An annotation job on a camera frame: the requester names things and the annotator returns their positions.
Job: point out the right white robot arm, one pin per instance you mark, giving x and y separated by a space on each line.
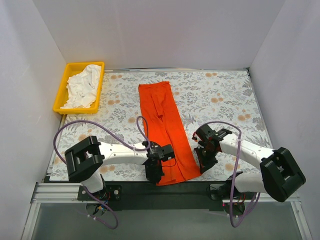
278 173

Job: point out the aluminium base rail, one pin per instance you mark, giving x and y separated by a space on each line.
52 192

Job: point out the orange t shirt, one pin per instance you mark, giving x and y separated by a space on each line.
165 127

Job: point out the yellow plastic bin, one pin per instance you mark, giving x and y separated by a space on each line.
62 94

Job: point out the floral table mat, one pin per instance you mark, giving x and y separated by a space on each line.
224 99

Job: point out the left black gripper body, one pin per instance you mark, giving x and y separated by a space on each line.
154 172

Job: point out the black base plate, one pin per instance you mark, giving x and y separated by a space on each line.
222 192

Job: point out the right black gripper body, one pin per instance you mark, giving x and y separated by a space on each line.
205 160

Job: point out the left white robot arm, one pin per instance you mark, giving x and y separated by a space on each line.
84 159

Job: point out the white t shirt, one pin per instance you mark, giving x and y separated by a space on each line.
82 88

